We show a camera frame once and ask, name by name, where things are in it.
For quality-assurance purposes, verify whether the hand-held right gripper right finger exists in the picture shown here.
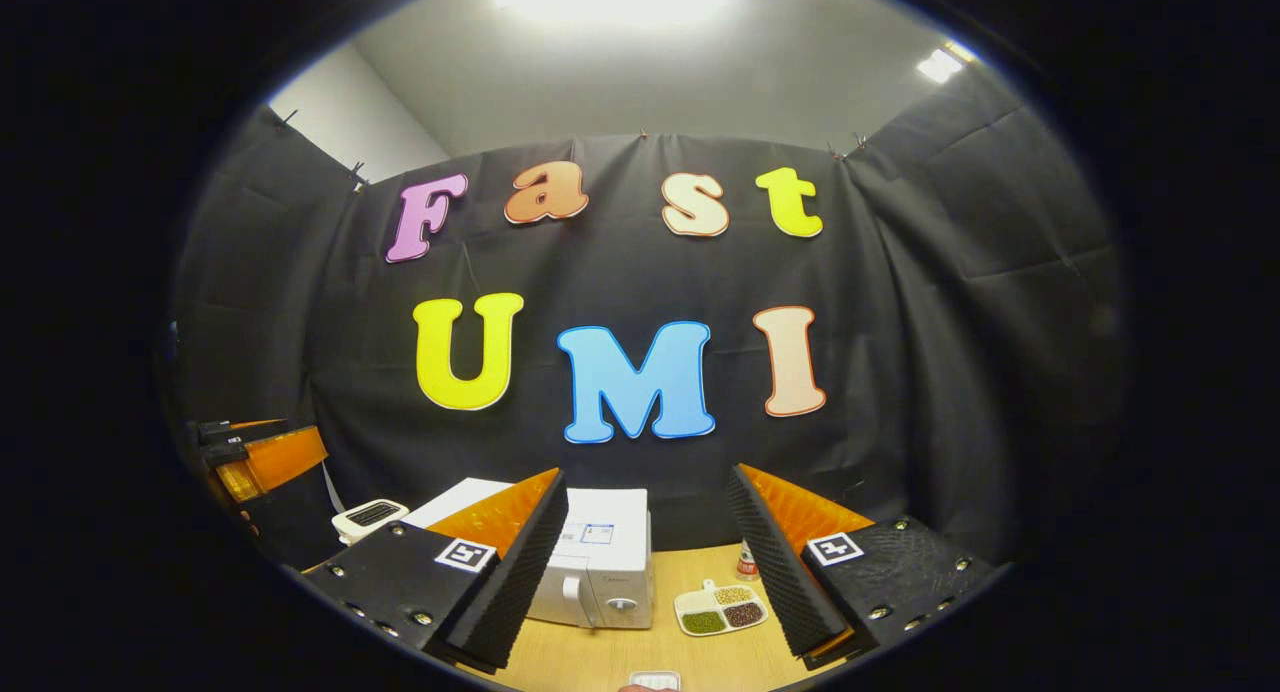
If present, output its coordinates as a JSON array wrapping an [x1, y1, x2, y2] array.
[[727, 462, 998, 671]]

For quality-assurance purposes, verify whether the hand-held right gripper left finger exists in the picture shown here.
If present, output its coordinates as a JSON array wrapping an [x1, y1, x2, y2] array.
[[300, 467, 569, 673]]

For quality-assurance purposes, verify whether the white microwave oven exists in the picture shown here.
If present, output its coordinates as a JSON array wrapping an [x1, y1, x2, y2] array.
[[400, 477, 656, 630]]

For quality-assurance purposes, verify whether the white divided dish with beans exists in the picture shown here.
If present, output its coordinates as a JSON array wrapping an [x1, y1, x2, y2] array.
[[673, 579, 769, 638]]

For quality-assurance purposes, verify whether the white toaster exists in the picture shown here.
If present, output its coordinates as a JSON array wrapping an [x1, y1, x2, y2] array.
[[332, 498, 411, 546]]

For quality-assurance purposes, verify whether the black backdrop cloth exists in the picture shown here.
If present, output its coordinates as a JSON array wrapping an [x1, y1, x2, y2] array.
[[165, 67, 1131, 573]]

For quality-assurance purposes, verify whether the small ceiling light panel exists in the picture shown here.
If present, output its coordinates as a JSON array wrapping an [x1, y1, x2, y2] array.
[[915, 44, 976, 85]]

